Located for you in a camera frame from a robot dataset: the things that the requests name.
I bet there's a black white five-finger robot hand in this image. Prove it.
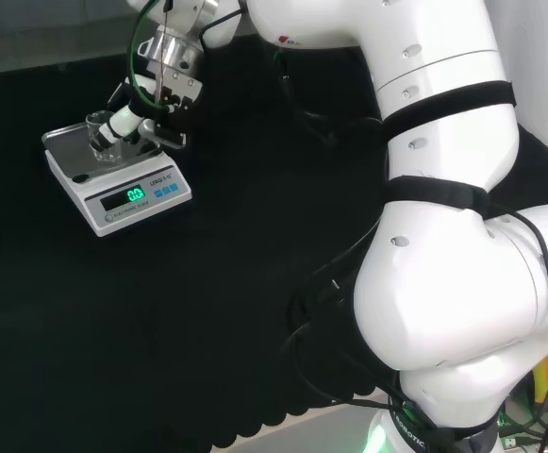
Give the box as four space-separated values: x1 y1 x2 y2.
91 60 205 152

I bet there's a clear glass beaker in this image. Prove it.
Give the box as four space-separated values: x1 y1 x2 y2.
84 109 126 164

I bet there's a white electronic balance steel pan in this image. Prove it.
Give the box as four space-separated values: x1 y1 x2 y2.
41 120 194 238

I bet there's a black bench cloth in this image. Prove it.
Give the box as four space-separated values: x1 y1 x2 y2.
0 32 548 453

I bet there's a green cable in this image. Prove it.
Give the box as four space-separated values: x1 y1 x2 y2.
128 0 172 112

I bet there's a black cable bundle beside arm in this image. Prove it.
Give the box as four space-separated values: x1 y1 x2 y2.
278 221 400 412

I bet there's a grey metal base plate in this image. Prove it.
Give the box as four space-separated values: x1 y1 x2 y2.
214 399 400 453

